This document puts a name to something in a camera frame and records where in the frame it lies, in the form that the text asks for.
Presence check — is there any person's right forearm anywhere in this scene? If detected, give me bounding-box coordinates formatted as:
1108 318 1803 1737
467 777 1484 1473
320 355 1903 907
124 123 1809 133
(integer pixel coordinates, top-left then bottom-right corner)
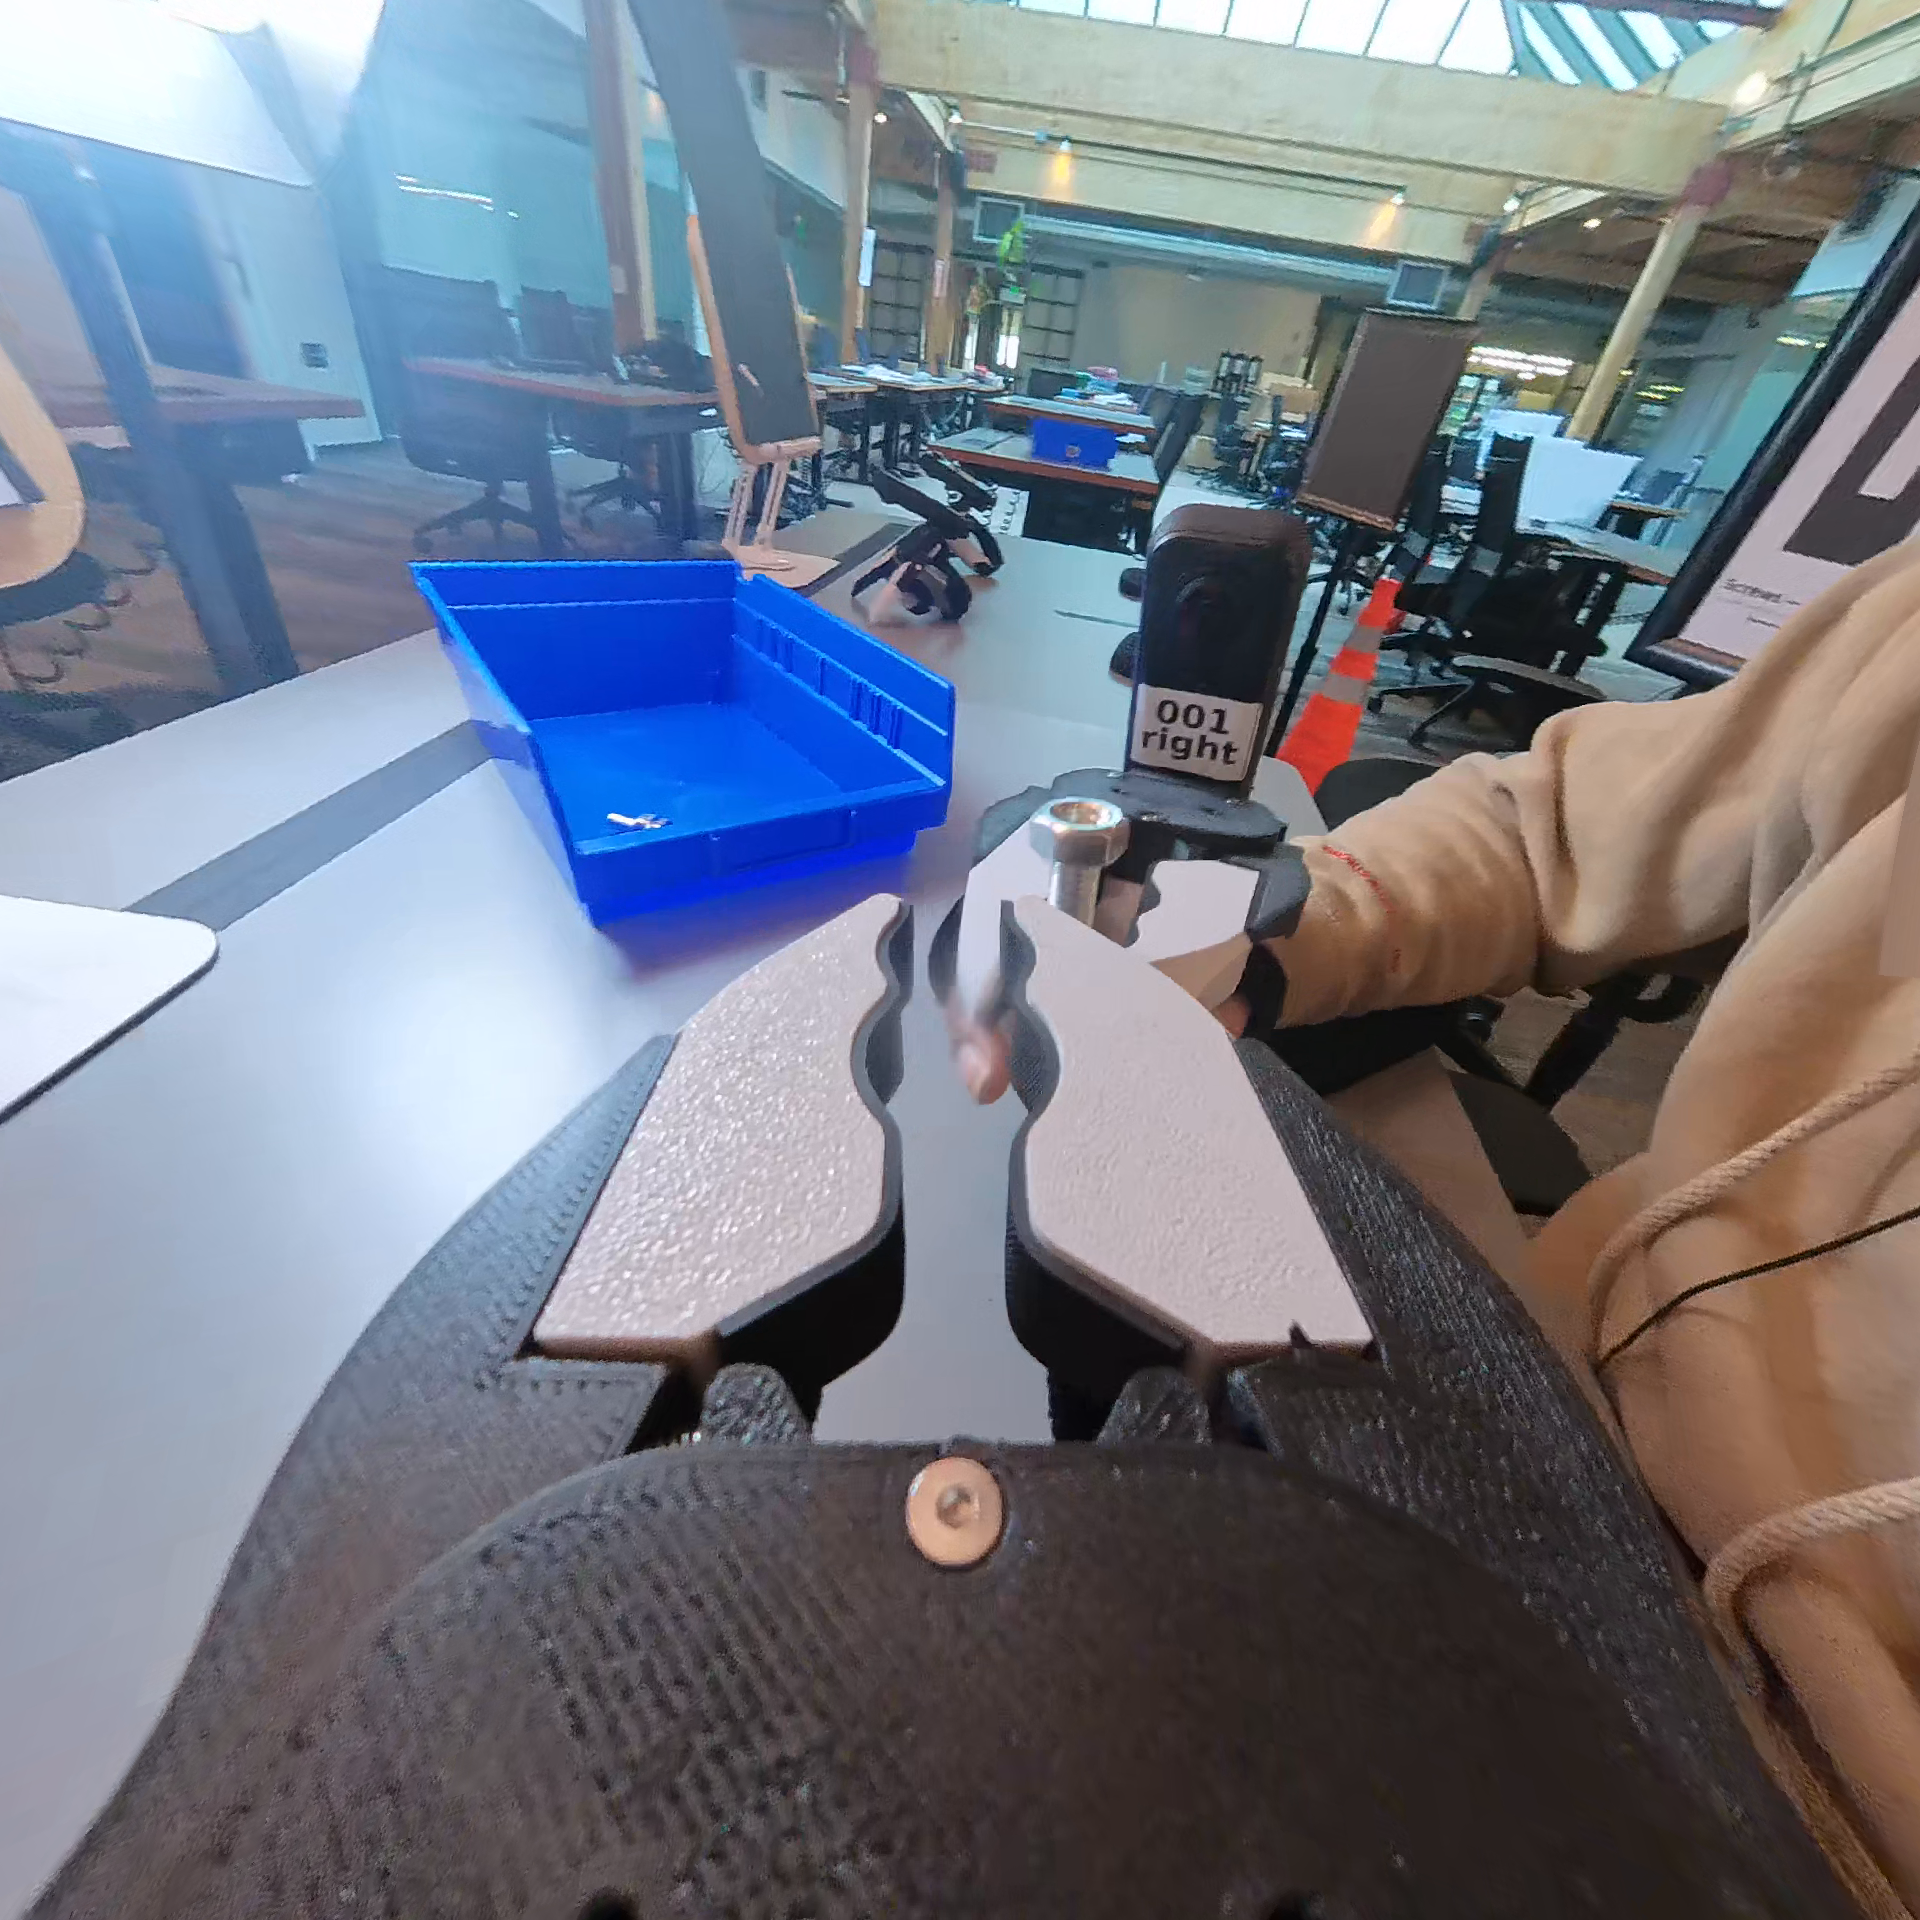
1262 542 1920 1039

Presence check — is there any person's torso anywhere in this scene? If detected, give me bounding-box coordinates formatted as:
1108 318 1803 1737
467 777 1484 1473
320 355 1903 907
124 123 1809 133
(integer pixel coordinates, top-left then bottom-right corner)
1574 961 1920 1894

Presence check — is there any black office chair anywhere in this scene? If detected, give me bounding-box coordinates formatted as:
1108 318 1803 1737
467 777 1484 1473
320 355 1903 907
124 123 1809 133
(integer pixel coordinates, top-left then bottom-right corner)
1440 977 1712 1217

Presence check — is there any thin black cable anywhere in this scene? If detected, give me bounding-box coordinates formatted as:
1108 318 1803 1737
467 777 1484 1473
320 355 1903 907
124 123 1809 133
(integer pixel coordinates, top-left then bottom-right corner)
1591 1200 1920 1367

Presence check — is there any white document stand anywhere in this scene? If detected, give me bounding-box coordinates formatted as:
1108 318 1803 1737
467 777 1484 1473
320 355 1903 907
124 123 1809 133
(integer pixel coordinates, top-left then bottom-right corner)
0 346 217 1119

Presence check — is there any black panel on tripod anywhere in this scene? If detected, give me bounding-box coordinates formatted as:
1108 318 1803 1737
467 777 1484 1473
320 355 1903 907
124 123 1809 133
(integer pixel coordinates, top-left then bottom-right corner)
1275 307 1478 753

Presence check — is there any orange traffic cone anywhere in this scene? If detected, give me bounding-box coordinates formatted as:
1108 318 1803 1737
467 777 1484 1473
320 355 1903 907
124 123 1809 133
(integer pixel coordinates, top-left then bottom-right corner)
1275 576 1405 798

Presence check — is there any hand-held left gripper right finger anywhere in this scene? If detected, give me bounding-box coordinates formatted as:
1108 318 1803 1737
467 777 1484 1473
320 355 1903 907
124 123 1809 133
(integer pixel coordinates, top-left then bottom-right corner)
1005 896 1377 1407

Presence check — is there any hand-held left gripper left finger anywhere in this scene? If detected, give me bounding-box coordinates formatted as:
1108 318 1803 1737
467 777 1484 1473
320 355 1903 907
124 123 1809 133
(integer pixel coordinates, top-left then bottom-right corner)
532 893 913 1407

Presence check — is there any wooden poster stand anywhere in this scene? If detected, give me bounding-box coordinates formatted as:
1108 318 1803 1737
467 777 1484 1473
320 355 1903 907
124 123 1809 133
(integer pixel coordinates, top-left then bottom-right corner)
631 0 841 587

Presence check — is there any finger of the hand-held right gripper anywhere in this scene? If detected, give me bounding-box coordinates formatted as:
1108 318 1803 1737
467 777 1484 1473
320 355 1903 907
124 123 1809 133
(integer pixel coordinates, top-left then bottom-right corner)
1135 864 1257 1017
929 887 1021 1106

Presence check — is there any black framed sign board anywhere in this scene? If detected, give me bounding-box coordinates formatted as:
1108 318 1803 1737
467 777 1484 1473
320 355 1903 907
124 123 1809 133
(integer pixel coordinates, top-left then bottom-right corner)
1630 210 1920 686

